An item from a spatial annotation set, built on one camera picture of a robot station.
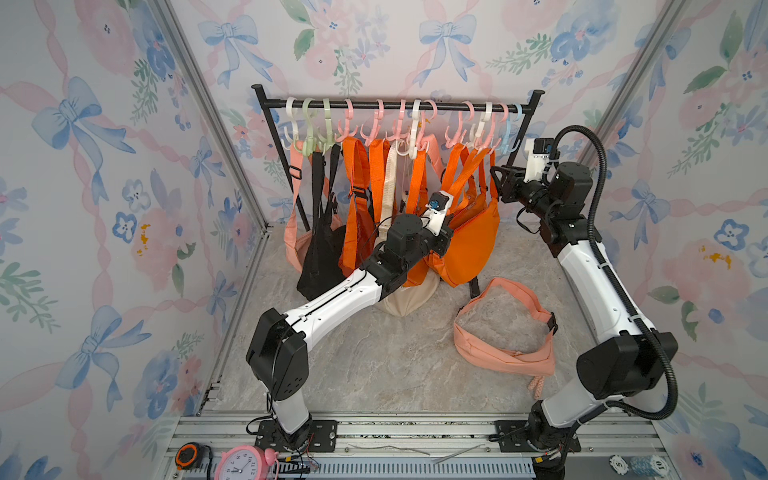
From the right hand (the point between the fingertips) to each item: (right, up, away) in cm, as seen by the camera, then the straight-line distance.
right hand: (500, 165), depth 72 cm
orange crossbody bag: (-35, -7, +21) cm, 41 cm away
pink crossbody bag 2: (-54, -18, +16) cm, 59 cm away
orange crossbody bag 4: (-1, -1, +23) cm, 23 cm away
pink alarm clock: (-60, -69, -4) cm, 92 cm away
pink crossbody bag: (+11, -49, +4) cm, 51 cm away
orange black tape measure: (-73, -68, -3) cm, 100 cm away
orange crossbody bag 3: (-3, -22, +16) cm, 27 cm away
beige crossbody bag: (-19, -36, +25) cm, 48 cm away
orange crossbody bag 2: (-17, -26, +23) cm, 39 cm away
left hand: (-11, -11, -1) cm, 16 cm away
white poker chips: (+31, -68, -6) cm, 75 cm away
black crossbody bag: (-47, -21, +17) cm, 54 cm away
